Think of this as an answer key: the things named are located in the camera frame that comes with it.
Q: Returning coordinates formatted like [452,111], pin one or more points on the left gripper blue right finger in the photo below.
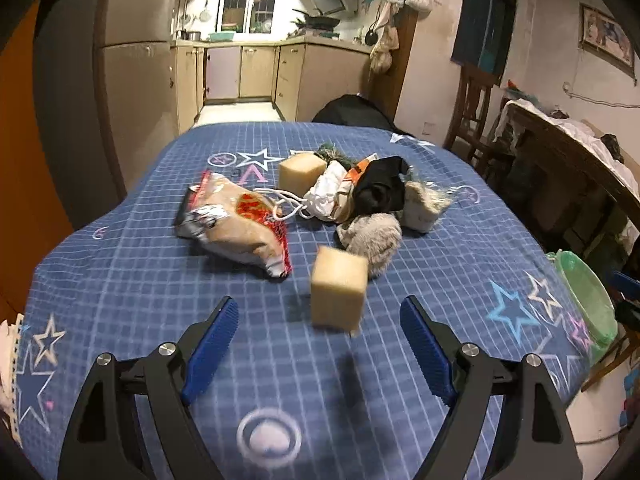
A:
[422,336]

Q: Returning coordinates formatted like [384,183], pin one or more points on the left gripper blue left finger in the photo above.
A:
[203,346]

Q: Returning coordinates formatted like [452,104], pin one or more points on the red beige snack bag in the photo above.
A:
[235,223]

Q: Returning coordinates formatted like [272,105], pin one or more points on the yellow sponge cube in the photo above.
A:
[338,285]
[300,172]

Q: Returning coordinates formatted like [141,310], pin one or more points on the grey fuzzy ball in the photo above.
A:
[376,237]

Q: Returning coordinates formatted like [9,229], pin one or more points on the white mask with strings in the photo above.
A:
[329,199]

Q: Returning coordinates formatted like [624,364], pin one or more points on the black cloth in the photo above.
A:
[381,188]

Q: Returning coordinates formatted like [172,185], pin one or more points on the green scrubbing pad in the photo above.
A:
[330,153]

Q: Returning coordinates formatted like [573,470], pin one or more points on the orange white carton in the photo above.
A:
[355,173]

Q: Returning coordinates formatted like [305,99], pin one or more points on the green lined trash bin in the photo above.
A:
[597,329]

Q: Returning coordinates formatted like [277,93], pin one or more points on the kitchen counter cabinets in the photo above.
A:
[296,76]

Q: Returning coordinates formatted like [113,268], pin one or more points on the blue star patterned tablecloth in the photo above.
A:
[290,401]

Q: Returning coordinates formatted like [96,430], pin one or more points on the dark wooden dining table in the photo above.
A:
[562,207]

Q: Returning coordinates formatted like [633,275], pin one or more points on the orange wooden cabinet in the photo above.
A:
[33,220]

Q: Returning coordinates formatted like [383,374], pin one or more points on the dark wooden chair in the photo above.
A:
[468,120]

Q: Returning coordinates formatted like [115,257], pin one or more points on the black cloth covered bundle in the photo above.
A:
[352,110]

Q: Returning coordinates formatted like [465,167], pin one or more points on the framed elephant picture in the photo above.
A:
[601,35]

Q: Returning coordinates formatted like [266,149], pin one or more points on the silver refrigerator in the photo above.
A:
[103,98]

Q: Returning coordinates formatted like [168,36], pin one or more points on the black wok on stove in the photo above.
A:
[317,22]

